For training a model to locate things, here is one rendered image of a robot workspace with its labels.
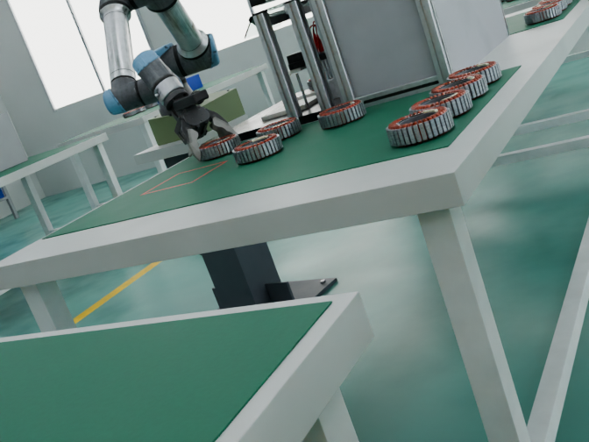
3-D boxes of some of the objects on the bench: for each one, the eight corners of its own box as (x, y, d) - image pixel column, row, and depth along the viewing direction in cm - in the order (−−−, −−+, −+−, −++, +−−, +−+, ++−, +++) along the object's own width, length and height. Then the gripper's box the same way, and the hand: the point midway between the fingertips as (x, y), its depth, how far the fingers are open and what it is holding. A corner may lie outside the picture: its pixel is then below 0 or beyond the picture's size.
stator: (194, 163, 194) (188, 149, 194) (228, 147, 200) (223, 134, 200) (216, 160, 185) (210, 146, 185) (250, 144, 191) (244, 131, 190)
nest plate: (262, 121, 215) (260, 117, 215) (285, 108, 228) (283, 104, 227) (305, 109, 207) (304, 104, 207) (327, 96, 220) (325, 91, 219)
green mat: (296, 98, 268) (296, 97, 268) (358, 64, 318) (358, 63, 318) (564, 18, 219) (563, 17, 219) (586, -7, 269) (586, -8, 269)
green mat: (42, 239, 163) (41, 238, 163) (194, 155, 213) (194, 154, 213) (448, 146, 114) (448, 146, 114) (521, 66, 164) (521, 65, 164)
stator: (322, 132, 168) (316, 117, 168) (321, 125, 179) (315, 111, 178) (369, 117, 167) (364, 101, 166) (365, 110, 178) (360, 96, 177)
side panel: (347, 113, 187) (305, -14, 179) (351, 110, 189) (310, -15, 181) (452, 84, 172) (412, -55, 164) (456, 81, 175) (416, -56, 167)
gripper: (198, 98, 208) (241, 151, 203) (143, 122, 198) (188, 178, 193) (204, 78, 201) (250, 132, 196) (148, 102, 191) (194, 160, 186)
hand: (221, 148), depth 192 cm, fingers closed on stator, 13 cm apart
